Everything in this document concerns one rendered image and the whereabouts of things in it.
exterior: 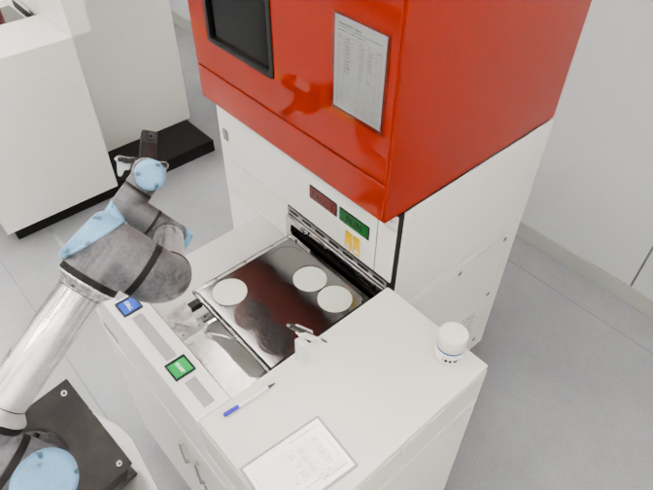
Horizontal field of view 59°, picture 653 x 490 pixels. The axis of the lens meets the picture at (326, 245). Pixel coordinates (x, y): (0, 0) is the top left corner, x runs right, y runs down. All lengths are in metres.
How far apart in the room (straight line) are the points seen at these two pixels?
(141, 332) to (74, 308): 0.46
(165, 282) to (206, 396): 0.39
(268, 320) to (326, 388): 0.31
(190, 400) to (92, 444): 0.23
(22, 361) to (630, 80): 2.36
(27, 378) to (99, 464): 0.36
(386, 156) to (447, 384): 0.57
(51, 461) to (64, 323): 0.25
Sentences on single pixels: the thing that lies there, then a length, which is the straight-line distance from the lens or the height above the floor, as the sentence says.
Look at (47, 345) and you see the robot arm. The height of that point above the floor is 1.32.
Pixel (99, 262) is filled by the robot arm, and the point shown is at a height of 1.41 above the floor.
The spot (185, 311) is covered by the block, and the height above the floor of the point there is 0.91.
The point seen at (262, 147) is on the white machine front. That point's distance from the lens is 1.82.
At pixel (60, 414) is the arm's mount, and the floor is 1.02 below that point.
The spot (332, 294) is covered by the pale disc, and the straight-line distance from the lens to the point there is 1.68.
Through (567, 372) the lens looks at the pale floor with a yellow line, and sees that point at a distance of 2.81.
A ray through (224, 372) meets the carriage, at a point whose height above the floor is 0.88.
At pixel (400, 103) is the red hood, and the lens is 1.22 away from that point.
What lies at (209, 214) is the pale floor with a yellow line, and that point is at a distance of 3.34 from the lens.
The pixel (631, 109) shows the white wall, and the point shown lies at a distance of 2.74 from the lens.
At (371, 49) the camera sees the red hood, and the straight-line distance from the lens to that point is 1.21.
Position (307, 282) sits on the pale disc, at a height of 0.90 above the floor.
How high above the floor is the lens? 2.17
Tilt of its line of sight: 45 degrees down
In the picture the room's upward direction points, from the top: 1 degrees clockwise
